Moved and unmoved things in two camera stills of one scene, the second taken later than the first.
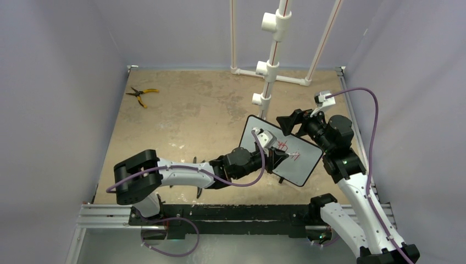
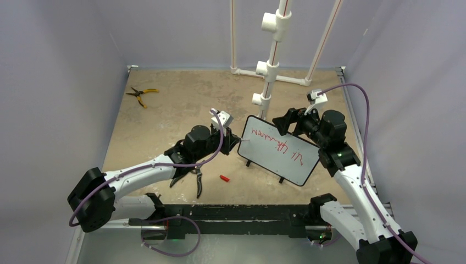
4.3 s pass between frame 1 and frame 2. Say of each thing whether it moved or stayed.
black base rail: stayed
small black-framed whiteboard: stayed
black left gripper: moved
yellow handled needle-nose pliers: stayed
